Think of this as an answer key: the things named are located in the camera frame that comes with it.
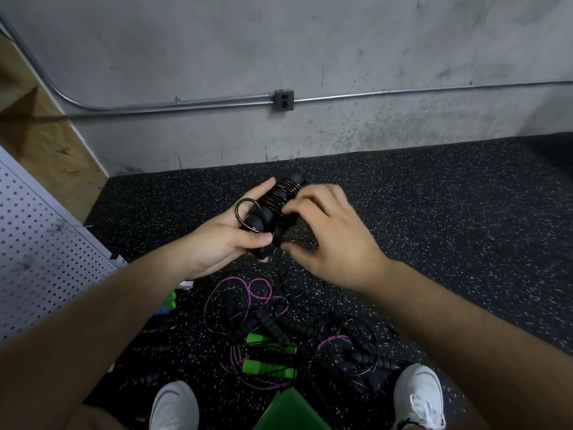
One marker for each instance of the person's right hand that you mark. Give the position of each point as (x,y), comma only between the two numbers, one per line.
(340,242)

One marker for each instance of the white right shoe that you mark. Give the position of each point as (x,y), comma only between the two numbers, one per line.
(419,396)

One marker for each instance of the white pegboard stand foot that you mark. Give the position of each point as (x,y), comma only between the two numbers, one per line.
(119,260)

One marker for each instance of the white shoe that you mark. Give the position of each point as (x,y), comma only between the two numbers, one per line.
(419,396)
(175,407)

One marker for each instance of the person's right forearm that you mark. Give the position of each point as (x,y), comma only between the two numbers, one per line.
(483,345)

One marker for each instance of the person's left hand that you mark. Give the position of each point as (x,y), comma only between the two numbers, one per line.
(219,244)

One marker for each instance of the person's left forearm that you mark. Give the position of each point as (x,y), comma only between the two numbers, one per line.
(80,345)

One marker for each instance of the metal conduit pipe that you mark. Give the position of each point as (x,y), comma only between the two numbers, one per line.
(179,104)

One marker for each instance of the white left shoe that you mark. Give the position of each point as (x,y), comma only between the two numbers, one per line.
(175,407)

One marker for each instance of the white pegboard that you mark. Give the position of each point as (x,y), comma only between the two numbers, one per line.
(40,255)

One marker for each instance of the grey electrical junction box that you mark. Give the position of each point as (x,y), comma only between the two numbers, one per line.
(283,100)

